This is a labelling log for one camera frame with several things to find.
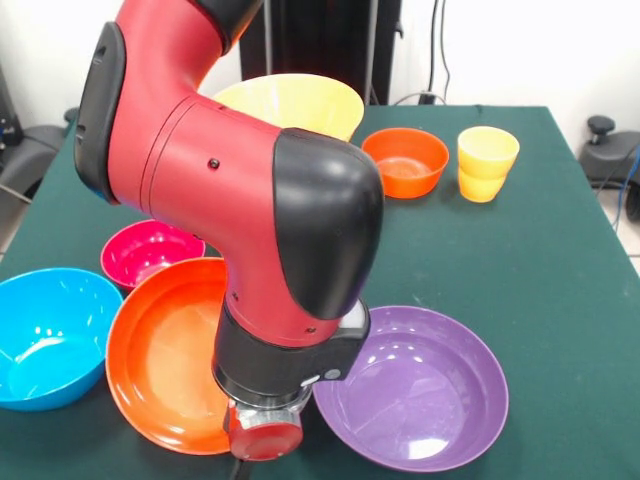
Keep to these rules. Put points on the yellow cup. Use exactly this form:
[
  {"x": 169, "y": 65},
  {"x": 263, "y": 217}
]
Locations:
[{"x": 487, "y": 160}]

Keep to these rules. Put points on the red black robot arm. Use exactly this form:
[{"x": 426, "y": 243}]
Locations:
[{"x": 200, "y": 150}]

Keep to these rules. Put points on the blue bowl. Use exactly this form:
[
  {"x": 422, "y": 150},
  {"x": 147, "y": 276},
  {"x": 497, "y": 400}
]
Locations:
[{"x": 55, "y": 345}]

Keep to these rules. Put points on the large orange bowl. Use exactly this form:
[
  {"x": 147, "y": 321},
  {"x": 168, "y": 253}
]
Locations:
[{"x": 310, "y": 105}]

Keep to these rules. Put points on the dark green table cloth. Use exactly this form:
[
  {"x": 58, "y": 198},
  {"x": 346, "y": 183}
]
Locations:
[{"x": 450, "y": 250}]

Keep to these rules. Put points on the black device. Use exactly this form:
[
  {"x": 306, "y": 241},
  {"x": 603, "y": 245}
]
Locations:
[{"x": 7, "y": 115}]

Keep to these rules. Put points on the small red bowl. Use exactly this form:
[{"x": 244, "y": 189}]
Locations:
[{"x": 412, "y": 165}]

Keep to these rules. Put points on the pink bowl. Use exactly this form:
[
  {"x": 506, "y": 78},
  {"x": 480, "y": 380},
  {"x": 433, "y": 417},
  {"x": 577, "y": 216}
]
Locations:
[{"x": 145, "y": 250}]

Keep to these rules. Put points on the large red bowl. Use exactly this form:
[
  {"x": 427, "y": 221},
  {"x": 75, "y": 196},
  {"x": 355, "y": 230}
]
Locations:
[{"x": 165, "y": 350}]

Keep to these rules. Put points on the purple bowl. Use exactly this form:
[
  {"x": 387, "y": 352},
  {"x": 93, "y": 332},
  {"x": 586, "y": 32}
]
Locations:
[{"x": 410, "y": 390}]

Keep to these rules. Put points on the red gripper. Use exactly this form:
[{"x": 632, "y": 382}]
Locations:
[{"x": 265, "y": 442}]

